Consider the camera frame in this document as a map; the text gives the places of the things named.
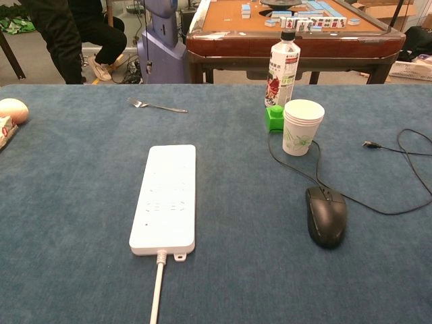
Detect black slanted table leg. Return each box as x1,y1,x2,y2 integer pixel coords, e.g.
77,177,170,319
0,29,27,81

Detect black floor cable bundle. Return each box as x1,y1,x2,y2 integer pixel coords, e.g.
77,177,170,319
119,55,143,85

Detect blue felt table mat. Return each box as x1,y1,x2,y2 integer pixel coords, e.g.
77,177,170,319
0,84,432,324

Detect seated person black clothes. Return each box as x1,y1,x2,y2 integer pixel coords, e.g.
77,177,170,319
69,0,128,83

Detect white power strip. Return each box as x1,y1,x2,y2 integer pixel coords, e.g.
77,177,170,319
128,144,197,263

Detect standing person black trousers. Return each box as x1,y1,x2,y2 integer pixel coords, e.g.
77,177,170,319
19,0,84,85

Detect green toy building block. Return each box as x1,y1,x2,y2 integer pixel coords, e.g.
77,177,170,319
265,104,288,135

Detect pale pink egg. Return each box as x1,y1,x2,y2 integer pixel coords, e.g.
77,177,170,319
0,97,30,126

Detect black computer mouse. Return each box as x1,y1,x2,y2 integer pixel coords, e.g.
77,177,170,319
304,186,348,250

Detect white cable with plug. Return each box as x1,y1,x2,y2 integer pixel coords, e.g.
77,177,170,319
148,248,167,324

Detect white paper cup stack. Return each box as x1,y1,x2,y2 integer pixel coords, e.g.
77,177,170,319
282,99,326,157

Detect black mouse cable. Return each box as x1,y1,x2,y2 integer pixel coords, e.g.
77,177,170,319
267,128,432,216

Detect silver metal fork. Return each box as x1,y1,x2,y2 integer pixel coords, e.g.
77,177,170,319
127,97,189,114

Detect black tripod stand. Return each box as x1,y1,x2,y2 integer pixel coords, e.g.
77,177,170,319
392,0,406,34

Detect brown mahjong table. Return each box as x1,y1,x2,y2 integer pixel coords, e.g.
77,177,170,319
185,0,407,86

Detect plastic drink bottle black cap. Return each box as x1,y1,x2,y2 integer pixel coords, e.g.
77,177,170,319
264,29,302,109

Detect black bag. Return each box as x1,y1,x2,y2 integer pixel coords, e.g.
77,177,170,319
402,26,432,63

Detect white plastic basket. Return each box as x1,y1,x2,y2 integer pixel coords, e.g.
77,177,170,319
387,59,432,82

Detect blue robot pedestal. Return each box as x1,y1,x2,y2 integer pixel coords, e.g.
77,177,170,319
136,0,188,85

